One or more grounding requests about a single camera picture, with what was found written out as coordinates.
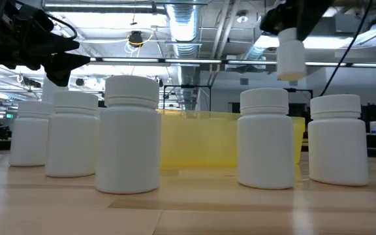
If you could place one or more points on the black background station frame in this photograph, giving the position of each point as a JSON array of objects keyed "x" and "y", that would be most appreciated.
[
  {"x": 302, "y": 89},
  {"x": 188, "y": 86}
]

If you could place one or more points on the black ceiling-mounted camera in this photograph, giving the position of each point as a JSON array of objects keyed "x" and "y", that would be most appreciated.
[{"x": 135, "y": 38}]

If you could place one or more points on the white building column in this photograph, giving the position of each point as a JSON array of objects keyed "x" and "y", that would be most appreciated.
[{"x": 49, "y": 93}]

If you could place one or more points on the white LED light strip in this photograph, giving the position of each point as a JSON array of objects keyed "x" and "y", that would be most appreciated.
[
  {"x": 131, "y": 60},
  {"x": 251, "y": 62},
  {"x": 193, "y": 61},
  {"x": 325, "y": 64},
  {"x": 374, "y": 65},
  {"x": 93, "y": 59}
]

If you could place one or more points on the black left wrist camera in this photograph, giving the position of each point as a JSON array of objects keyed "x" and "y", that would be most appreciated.
[{"x": 5, "y": 18}]

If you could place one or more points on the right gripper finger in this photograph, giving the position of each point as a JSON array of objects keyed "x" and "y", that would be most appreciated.
[
  {"x": 315, "y": 16},
  {"x": 271, "y": 21}
]

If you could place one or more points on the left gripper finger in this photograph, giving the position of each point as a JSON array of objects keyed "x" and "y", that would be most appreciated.
[
  {"x": 60, "y": 44},
  {"x": 64, "y": 65}
]

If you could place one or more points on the silver spiral ventilation duct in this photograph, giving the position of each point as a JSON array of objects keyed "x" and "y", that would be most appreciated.
[
  {"x": 256, "y": 52},
  {"x": 184, "y": 26}
]

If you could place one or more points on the yellow translucent plastic basket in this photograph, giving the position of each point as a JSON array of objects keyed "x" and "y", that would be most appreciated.
[{"x": 201, "y": 140}]

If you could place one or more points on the green exit sign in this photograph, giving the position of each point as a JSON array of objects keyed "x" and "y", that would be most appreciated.
[{"x": 9, "y": 115}]

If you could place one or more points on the round ceiling fixture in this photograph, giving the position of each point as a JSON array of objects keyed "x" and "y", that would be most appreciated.
[{"x": 242, "y": 19}]

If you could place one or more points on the white canister with blue label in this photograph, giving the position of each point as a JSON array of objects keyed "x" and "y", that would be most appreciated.
[{"x": 374, "y": 128}]

